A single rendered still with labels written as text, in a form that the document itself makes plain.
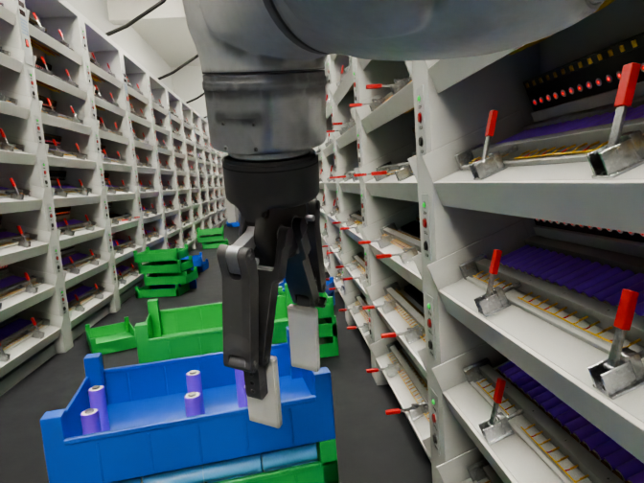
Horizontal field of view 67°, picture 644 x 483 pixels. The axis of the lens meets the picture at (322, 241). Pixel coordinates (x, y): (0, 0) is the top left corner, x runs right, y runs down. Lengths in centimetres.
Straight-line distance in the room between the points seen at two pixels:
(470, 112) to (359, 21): 70
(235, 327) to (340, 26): 23
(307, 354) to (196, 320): 59
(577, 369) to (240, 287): 36
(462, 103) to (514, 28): 70
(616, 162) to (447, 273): 49
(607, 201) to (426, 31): 29
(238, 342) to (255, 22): 22
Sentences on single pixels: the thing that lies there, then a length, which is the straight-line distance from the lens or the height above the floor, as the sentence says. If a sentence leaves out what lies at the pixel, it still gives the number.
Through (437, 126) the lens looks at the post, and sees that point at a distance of 89.
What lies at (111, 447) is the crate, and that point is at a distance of 59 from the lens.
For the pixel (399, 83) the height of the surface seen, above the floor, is 89.
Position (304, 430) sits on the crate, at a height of 42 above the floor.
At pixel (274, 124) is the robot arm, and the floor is 73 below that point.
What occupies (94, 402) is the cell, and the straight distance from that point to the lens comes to 67.
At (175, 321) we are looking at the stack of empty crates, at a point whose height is 43.
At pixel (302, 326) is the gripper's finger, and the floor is 55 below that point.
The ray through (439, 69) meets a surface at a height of 86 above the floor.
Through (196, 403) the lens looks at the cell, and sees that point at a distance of 59.
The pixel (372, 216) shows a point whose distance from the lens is 158.
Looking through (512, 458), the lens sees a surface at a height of 30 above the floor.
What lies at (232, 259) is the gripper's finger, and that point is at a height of 64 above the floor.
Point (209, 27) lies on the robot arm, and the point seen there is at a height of 79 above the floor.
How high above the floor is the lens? 70
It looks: 7 degrees down
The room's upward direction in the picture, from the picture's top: 4 degrees counter-clockwise
